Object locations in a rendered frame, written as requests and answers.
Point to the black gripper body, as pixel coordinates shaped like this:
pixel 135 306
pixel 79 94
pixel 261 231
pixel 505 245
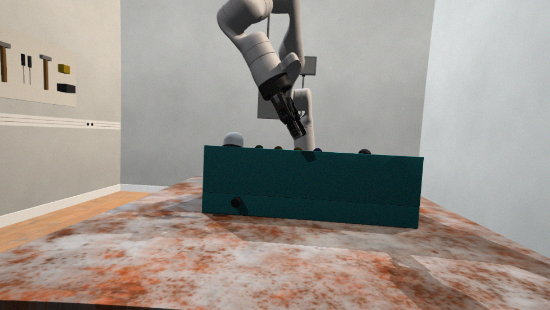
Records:
pixel 279 83

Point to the dark teal console box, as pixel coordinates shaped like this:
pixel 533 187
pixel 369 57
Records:
pixel 361 188

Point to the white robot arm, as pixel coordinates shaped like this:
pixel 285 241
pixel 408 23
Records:
pixel 235 16

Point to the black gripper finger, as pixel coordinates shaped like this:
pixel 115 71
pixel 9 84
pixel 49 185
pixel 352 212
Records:
pixel 287 116
pixel 297 119

